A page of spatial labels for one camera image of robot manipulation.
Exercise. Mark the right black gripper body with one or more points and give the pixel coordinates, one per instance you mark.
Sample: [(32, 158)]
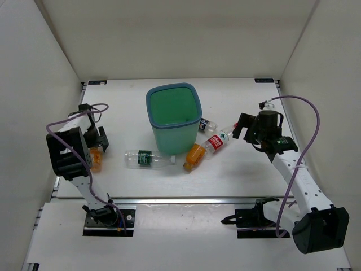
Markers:
[(254, 134)]

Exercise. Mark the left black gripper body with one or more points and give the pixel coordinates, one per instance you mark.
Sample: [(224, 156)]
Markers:
[(92, 138)]

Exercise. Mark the orange juice bottle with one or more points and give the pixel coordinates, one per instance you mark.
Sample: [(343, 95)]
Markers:
[(194, 156), (96, 156)]

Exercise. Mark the clear bottle green label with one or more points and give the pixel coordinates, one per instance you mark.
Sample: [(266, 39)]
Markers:
[(147, 159)]

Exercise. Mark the clear bottle red label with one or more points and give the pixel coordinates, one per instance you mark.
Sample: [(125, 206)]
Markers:
[(218, 140)]

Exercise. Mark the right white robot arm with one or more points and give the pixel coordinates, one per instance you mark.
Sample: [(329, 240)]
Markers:
[(314, 223)]

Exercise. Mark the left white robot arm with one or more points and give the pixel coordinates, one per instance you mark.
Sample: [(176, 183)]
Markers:
[(69, 142)]

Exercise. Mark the green plastic bin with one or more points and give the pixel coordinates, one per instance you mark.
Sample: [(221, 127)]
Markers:
[(174, 112)]

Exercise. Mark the small bottle blue label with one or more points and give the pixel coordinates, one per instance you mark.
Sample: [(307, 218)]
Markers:
[(207, 127)]

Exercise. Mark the black label plate right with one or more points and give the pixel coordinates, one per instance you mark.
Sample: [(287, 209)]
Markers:
[(264, 80)]

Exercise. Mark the black label plate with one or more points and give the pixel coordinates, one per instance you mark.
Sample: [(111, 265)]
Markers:
[(97, 82), (264, 80)]

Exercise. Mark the black label plate left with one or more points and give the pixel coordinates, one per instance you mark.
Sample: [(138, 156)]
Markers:
[(97, 82)]

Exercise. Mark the aluminium table edge rail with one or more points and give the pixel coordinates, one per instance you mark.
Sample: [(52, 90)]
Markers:
[(185, 201)]

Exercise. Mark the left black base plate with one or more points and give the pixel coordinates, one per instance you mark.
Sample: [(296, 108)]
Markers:
[(106, 222)]

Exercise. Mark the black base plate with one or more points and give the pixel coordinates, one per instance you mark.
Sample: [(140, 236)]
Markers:
[(251, 223), (106, 222)]

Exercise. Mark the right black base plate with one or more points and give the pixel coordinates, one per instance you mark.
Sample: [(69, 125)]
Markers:
[(251, 223)]

